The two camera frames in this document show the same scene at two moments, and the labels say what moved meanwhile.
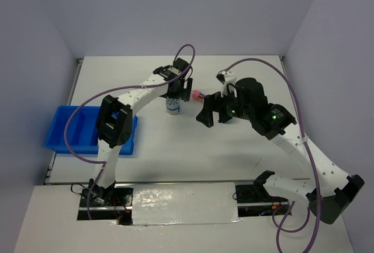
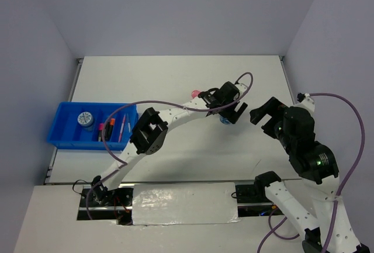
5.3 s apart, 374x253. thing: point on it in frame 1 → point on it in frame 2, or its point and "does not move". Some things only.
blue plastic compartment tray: x=82 y=135 does not move
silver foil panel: x=184 y=203 does not move
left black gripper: x=183 y=93 → x=232 y=115
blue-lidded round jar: x=172 y=106 → x=85 y=119
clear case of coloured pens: x=197 y=94 does not move
